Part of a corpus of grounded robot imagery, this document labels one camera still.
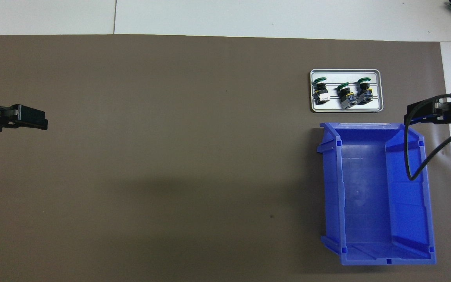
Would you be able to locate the green push button switch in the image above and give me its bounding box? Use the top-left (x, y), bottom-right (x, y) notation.
top-left (357, 77), bottom-right (373, 105)
top-left (337, 83), bottom-right (356, 109)

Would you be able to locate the green push button, white base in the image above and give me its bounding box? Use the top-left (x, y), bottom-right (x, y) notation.
top-left (312, 78), bottom-right (331, 105)

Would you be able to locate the grey metal tray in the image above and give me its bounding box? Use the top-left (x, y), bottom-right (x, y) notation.
top-left (310, 69), bottom-right (384, 113)

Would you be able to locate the blue plastic storage bin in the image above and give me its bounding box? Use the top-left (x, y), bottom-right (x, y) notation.
top-left (316, 122), bottom-right (437, 266)

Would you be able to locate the brown table mat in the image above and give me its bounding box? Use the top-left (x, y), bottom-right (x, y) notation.
top-left (0, 34), bottom-right (451, 282)

